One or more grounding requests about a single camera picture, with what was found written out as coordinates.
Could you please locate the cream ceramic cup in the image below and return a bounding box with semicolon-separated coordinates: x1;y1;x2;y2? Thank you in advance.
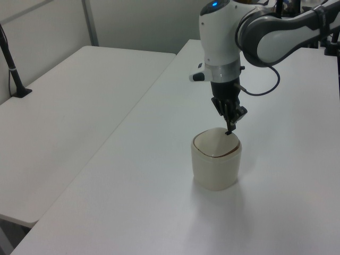
191;127;243;192

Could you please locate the grey metal partition post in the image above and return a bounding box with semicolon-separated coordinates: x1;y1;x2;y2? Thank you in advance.
80;0;99;47

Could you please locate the black mount clamp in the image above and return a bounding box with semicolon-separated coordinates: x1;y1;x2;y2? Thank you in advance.
323;33;340;57

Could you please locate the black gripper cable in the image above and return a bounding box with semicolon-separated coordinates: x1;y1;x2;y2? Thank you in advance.
233;63;282;97

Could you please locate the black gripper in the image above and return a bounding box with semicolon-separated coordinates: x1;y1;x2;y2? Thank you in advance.
211;78;249;136

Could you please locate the black pole with clamp base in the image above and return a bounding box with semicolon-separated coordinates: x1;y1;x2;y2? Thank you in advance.
0;23;33;99

